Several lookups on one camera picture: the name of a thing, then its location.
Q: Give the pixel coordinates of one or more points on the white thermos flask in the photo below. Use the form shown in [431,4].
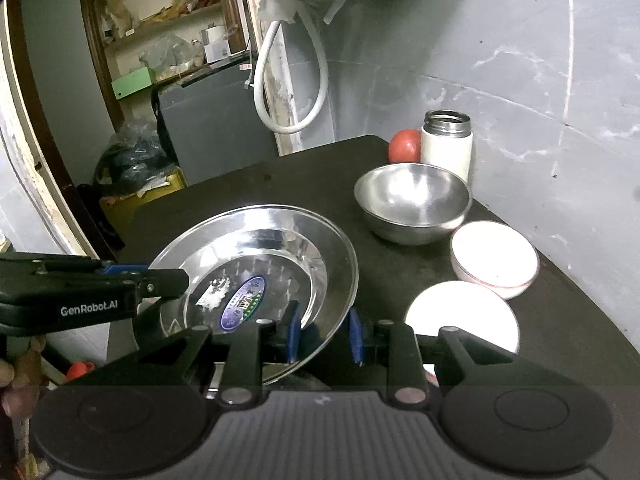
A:
[447,152]

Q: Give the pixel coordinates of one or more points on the steel bowl with sticker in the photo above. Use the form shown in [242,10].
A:
[280,230]

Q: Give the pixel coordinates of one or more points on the red tomato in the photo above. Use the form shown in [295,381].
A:
[404,146]

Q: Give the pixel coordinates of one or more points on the person's left hand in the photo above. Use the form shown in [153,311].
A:
[15,365]

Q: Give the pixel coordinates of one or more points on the white red-rimmed bowl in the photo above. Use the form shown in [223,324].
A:
[460,310]
[492,255]

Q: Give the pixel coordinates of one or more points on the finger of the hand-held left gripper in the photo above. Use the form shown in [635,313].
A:
[165,285]
[125,271]

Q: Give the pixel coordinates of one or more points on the white box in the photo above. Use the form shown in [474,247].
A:
[216,45]

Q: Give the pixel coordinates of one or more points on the green box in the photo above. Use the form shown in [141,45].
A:
[132,84]

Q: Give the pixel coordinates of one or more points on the small red object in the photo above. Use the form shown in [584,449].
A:
[79,370]

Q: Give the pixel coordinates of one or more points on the wooden wall shelf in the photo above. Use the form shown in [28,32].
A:
[150,15]

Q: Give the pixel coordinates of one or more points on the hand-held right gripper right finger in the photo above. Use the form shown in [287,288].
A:
[355,337]

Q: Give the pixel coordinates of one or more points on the black plastic bag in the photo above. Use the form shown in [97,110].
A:
[132,152]

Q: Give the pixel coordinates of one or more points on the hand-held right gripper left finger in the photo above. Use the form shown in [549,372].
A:
[295,332]

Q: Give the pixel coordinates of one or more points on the yellow bin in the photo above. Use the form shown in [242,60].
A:
[120,210]

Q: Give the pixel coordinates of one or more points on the stainless steel bowl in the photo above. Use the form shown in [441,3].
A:
[415,200]

